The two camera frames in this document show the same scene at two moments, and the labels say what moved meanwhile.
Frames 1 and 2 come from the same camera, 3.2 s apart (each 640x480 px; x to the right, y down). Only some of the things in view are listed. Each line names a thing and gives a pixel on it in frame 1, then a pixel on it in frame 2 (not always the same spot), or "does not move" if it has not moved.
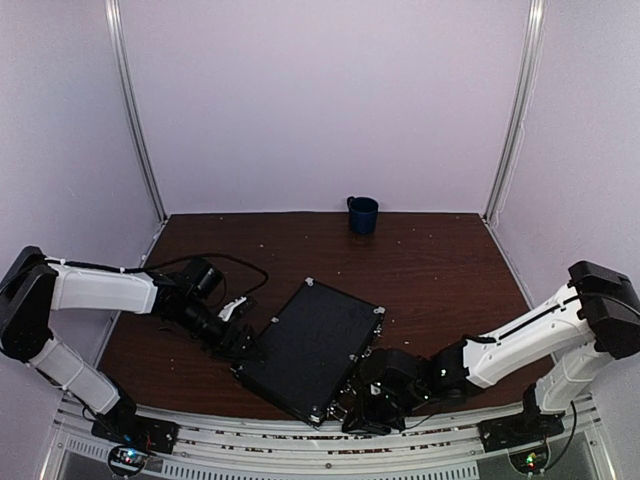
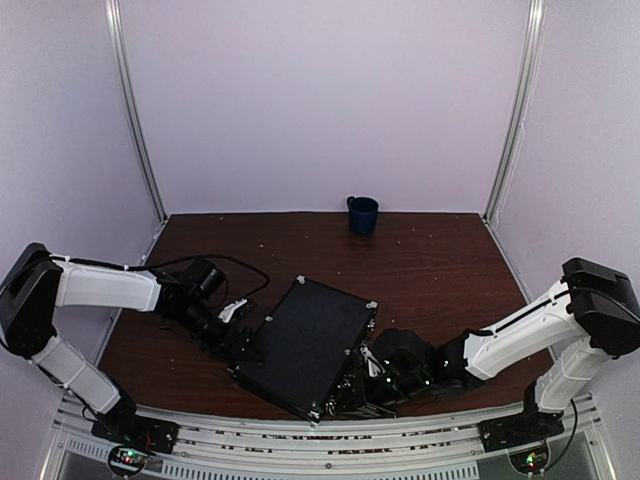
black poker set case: x=305 y=356 does not move
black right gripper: x=367 y=421 → x=360 y=396
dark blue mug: x=362 y=214 does not move
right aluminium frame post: x=530 y=63 does not move
